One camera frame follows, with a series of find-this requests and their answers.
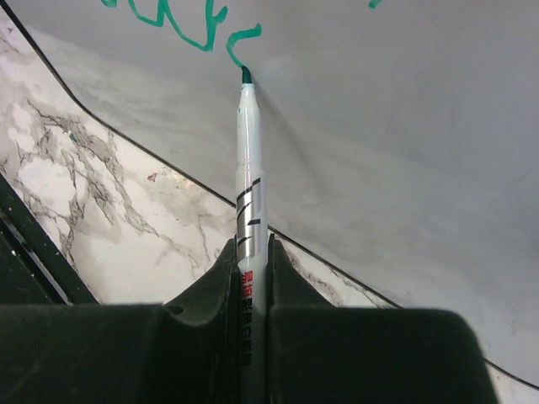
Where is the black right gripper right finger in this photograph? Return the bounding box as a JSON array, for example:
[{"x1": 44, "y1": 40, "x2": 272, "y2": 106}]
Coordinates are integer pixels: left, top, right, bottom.
[{"x1": 267, "y1": 239, "x2": 497, "y2": 403}]

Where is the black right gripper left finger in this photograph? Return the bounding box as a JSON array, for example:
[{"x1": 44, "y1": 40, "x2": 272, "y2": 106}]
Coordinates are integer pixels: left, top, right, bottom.
[{"x1": 1, "y1": 240, "x2": 238, "y2": 403}]

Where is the green whiteboard marker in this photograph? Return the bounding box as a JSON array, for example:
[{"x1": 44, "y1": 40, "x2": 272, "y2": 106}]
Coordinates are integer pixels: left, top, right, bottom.
[{"x1": 236, "y1": 66, "x2": 268, "y2": 403}]

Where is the white whiteboard black frame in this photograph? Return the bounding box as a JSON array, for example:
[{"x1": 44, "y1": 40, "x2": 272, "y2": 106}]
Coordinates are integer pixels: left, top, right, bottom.
[{"x1": 8, "y1": 1, "x2": 538, "y2": 385}]

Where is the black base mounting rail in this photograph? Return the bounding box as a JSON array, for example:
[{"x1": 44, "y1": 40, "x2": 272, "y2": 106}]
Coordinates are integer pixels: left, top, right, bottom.
[{"x1": 1, "y1": 178, "x2": 98, "y2": 306}]

